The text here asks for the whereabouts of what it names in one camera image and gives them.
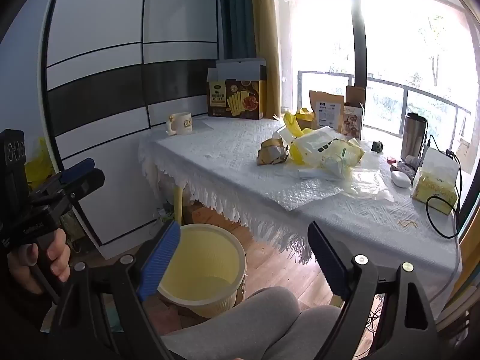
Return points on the clear bubble wrap sheet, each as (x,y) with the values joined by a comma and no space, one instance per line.
(300,193)

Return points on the rubber band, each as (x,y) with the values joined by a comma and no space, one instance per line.
(408,224)

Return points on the brown cracker box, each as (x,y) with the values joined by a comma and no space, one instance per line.
(236,99)

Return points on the black and white wardrobe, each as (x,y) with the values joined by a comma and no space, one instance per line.
(105,93)

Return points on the cream cartoon mug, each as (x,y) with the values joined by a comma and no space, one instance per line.
(182,123)

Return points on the clear plastic bag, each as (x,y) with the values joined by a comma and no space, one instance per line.
(369,183)

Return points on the yellow bag on floor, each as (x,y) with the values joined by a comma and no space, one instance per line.
(39,165)

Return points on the yellow curtain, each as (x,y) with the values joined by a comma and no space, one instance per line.
(268,45)

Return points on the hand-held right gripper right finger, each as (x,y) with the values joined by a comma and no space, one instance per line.
(328,258)

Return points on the small open picture carton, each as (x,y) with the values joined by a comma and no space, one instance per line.
(353,120)

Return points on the yellow tissue box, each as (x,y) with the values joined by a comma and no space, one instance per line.
(435,183)

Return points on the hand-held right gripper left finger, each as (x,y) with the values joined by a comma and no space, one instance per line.
(157,260)

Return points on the white printed plastic bag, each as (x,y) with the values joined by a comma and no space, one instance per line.
(326,146)

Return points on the stainless steel tumbler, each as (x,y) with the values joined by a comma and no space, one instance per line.
(412,138)

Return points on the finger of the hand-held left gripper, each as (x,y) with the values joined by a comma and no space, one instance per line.
(88,183)
(80,168)

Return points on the brown paper wrapper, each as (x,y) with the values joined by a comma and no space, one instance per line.
(272,153)

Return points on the cardboard box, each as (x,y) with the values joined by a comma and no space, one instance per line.
(210,215)

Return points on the kraft paper pouch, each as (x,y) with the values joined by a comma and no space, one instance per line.
(326,110)

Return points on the dark green figurine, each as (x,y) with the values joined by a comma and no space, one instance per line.
(378,147)

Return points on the black balcony railing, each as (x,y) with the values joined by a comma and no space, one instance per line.
(405,90)

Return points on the yellow table leg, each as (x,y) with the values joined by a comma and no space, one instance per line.
(179,206)

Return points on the person's left hand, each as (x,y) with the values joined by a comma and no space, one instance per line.
(58,255)

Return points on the white earbuds case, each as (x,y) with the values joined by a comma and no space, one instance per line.
(400,179)

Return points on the teal curtain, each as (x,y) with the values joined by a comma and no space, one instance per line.
(236,15)

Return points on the yellow snack packet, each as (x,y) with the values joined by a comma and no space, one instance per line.
(304,116)

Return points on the pale yellow plastic wastebasket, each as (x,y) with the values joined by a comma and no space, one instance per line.
(210,262)

